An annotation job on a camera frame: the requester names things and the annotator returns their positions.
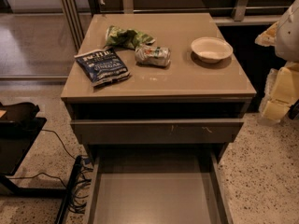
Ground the black cable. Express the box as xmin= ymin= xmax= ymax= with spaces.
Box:
xmin=41 ymin=128 xmax=78 ymax=161

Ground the blue kettle chips bag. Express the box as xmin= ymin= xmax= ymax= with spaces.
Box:
xmin=75 ymin=48 xmax=130 ymax=87

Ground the white bowl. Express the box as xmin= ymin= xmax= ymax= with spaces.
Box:
xmin=191 ymin=37 xmax=233 ymax=63

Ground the tan drawer cabinet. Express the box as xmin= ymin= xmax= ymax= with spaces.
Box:
xmin=60 ymin=12 xmax=257 ymax=224

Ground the open middle drawer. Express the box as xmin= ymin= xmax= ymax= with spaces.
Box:
xmin=83 ymin=149 xmax=234 ymax=224

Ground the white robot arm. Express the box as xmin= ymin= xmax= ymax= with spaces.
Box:
xmin=255 ymin=0 xmax=299 ymax=125

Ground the metal railing frame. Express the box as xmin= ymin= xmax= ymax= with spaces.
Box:
xmin=54 ymin=0 xmax=299 ymax=52

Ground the black side table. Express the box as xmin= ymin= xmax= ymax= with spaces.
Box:
xmin=0 ymin=102 xmax=65 ymax=198

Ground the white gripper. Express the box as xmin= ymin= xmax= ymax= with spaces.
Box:
xmin=255 ymin=22 xmax=299 ymax=122

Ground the black power strip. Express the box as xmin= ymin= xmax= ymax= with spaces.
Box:
xmin=54 ymin=156 xmax=82 ymax=224

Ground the closed top drawer front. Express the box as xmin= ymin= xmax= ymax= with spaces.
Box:
xmin=70 ymin=119 xmax=243 ymax=145

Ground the green crumpled chip bag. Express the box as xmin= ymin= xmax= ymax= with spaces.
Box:
xmin=106 ymin=25 xmax=155 ymax=49

